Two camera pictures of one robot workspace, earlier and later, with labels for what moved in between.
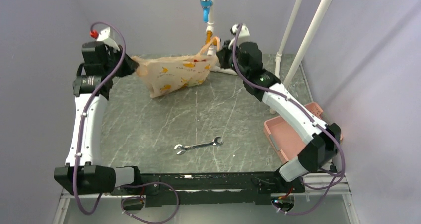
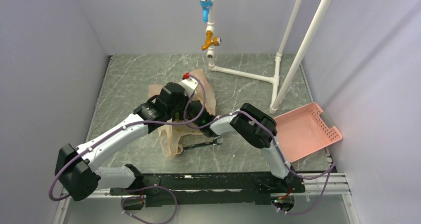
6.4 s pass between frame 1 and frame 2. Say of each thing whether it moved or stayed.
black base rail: stayed
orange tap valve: stayed
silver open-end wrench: stayed
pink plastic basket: stayed
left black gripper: moved
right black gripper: moved
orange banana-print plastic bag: moved
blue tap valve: stayed
